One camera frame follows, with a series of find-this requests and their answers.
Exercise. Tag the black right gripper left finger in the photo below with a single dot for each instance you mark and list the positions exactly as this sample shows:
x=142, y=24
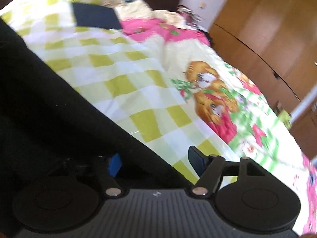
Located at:
x=109, y=167

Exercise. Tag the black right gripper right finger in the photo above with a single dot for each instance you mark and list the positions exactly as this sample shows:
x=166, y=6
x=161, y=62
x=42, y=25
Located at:
x=213, y=168

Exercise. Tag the black pants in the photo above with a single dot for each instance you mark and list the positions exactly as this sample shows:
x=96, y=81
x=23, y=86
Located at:
x=55, y=147

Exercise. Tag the checkered cartoon bed quilt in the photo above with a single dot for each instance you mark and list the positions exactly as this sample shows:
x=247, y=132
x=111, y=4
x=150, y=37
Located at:
x=167, y=88

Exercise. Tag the wooden wardrobe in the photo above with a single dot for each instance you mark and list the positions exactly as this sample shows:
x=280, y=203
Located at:
x=273, y=42

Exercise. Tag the dark blue flat book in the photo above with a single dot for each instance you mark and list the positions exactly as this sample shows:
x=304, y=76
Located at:
x=90, y=15

